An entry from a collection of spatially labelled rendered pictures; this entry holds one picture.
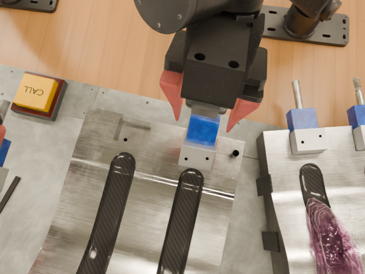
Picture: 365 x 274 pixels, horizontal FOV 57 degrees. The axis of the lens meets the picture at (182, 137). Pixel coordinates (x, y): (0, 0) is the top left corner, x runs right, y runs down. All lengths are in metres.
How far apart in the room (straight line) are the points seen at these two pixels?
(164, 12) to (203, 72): 0.05
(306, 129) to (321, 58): 0.21
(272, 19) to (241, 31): 0.45
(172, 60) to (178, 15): 0.10
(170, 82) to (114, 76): 0.34
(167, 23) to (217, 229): 0.34
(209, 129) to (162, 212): 0.14
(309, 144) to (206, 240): 0.22
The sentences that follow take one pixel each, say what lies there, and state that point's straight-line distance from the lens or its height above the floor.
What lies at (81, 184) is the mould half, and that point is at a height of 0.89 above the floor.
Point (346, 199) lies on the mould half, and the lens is 0.60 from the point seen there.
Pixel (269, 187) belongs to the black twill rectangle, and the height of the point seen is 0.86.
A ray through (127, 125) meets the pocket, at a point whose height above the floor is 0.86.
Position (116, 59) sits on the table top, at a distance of 0.69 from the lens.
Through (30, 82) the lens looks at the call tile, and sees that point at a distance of 0.68.
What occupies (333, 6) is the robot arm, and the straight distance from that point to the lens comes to 0.63.
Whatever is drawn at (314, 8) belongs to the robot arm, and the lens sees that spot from 0.62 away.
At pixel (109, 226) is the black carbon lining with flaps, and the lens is 0.53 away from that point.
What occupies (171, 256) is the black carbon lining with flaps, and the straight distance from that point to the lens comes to 0.52.
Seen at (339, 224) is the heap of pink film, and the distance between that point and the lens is 0.55.
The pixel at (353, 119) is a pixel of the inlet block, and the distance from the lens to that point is 0.64.
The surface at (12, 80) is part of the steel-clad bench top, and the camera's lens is 0.74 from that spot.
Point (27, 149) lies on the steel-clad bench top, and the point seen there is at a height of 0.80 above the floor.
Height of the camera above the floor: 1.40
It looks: 75 degrees down
